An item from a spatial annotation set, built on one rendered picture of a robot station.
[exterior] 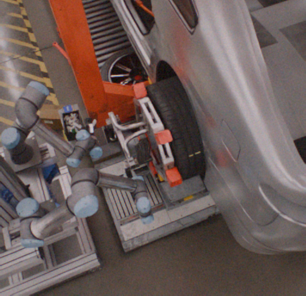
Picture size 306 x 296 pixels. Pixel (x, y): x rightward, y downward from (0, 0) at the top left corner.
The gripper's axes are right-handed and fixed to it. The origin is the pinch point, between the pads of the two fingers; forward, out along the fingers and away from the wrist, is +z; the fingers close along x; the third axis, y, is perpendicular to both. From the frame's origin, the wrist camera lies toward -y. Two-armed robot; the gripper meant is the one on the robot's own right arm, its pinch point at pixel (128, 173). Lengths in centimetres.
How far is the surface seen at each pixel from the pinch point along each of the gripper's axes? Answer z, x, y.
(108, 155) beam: 60, 5, -70
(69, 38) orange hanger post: 63, 6, 60
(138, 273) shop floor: -39, 15, -83
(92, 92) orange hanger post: 63, 3, 10
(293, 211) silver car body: -75, -51, 60
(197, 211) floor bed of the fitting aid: -14, -44, -75
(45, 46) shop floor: 231, 25, -83
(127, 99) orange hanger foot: 65, -21, -13
